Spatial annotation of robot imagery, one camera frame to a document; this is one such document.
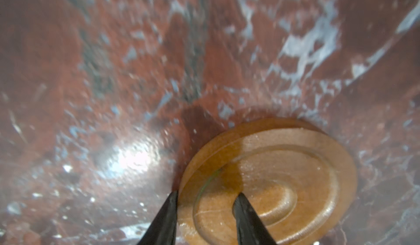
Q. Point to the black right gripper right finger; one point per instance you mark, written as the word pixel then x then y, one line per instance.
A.
pixel 250 229

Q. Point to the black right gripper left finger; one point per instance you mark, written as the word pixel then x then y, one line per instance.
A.
pixel 163 229

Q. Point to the round wooden coaster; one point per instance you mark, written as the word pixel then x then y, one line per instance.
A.
pixel 299 180

